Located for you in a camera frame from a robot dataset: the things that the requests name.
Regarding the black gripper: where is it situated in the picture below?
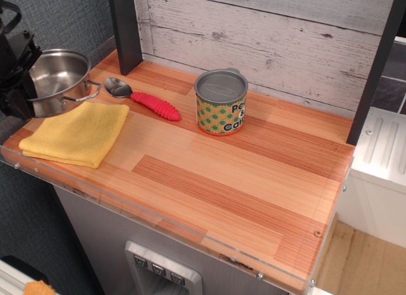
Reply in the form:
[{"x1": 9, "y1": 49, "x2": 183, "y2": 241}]
[{"x1": 1, "y1": 30, "x2": 42, "y2": 121}]

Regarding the stainless steel pot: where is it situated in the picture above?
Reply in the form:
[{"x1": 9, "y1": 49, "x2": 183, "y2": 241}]
[{"x1": 27, "y1": 49, "x2": 102, "y2": 118}]

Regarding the yellow folded cloth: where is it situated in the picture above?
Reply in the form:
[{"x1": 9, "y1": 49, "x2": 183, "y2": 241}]
[{"x1": 19, "y1": 102, "x2": 129, "y2": 168}]

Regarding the orange object bottom left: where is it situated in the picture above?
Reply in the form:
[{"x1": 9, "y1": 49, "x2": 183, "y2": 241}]
[{"x1": 23, "y1": 280, "x2": 56, "y2": 295}]

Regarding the grey toy fridge cabinet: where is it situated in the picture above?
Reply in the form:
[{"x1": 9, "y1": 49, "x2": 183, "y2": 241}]
[{"x1": 55, "y1": 187, "x2": 285, "y2": 294}]

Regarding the peas and carrots toy can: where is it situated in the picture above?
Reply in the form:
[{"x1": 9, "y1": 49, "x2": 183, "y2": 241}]
[{"x1": 194, "y1": 68, "x2": 248, "y2": 136}]

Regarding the silver dispenser panel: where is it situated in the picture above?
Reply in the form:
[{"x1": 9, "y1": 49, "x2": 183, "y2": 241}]
[{"x1": 125, "y1": 240, "x2": 203, "y2": 294}]

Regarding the clear acrylic edge guard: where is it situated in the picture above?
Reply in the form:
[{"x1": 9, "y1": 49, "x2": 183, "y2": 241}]
[{"x1": 0, "y1": 145, "x2": 318, "y2": 292}]

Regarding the white toy sink unit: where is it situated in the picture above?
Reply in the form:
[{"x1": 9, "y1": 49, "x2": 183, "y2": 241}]
[{"x1": 336, "y1": 37, "x2": 405, "y2": 247}]

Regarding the spoon with red handle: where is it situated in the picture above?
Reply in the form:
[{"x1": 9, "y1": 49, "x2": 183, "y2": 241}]
[{"x1": 104, "y1": 77, "x2": 181, "y2": 121}]

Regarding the dark grey left post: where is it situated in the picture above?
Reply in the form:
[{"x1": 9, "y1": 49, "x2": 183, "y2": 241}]
[{"x1": 108, "y1": 0, "x2": 143, "y2": 75}]

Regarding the dark grey post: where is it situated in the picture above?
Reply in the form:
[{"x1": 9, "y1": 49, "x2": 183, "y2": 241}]
[
  {"x1": 346, "y1": 0, "x2": 405, "y2": 146},
  {"x1": 108, "y1": 0, "x2": 143, "y2": 75}
]

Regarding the dark grey right post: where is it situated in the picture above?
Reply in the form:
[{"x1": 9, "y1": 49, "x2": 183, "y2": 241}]
[{"x1": 346, "y1": 0, "x2": 405, "y2": 146}]

